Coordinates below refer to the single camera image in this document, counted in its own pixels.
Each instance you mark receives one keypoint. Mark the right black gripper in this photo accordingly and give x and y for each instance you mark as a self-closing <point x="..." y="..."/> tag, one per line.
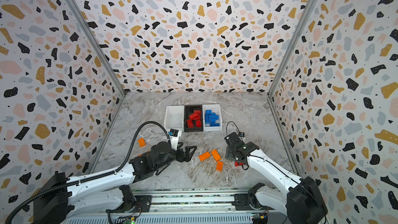
<point x="231" y="151"/>

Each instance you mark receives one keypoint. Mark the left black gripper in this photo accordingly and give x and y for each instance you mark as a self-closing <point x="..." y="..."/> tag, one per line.
<point x="184" y="157"/>

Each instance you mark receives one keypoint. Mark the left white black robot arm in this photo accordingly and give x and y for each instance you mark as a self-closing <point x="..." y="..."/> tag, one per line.
<point x="62" y="197"/>

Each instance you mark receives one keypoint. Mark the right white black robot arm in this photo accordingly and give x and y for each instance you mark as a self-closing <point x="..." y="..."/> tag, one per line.
<point x="279" y="180"/>

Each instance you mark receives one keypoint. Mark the orange lego brick centre left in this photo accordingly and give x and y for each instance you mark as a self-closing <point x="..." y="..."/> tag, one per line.
<point x="204" y="156"/>

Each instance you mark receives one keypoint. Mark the orange lego brick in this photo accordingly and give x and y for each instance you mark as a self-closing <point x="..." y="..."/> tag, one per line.
<point x="204" y="156"/>
<point x="219" y="166"/>
<point x="141" y="142"/>
<point x="215" y="155"/>

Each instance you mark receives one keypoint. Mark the orange lego brick centre upper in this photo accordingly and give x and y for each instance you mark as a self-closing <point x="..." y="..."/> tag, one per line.
<point x="215" y="155"/>

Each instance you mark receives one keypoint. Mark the orange lego brick centre lower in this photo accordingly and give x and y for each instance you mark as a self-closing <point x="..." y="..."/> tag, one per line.
<point x="219" y="166"/>

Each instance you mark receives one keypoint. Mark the left white bin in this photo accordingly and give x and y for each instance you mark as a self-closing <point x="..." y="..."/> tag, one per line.
<point x="174" y="118"/>

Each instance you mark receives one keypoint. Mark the white bin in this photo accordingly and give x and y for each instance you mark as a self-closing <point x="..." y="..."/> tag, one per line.
<point x="174" y="118"/>
<point x="216" y="109"/>

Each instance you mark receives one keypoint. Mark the orange lego brick far left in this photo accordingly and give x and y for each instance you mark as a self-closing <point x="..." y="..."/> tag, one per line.
<point x="141" y="142"/>

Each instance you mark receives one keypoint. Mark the black middle bin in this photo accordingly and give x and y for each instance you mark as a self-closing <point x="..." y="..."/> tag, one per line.
<point x="188" y="110"/>

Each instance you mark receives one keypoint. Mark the right white bin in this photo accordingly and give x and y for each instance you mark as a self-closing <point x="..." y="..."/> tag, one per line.
<point x="216" y="109"/>

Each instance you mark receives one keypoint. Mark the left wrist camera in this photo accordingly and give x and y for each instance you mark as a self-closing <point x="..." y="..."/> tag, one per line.
<point x="174" y="135"/>

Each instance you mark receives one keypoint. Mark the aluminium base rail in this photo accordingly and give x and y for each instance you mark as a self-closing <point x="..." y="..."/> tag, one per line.
<point x="177" y="207"/>

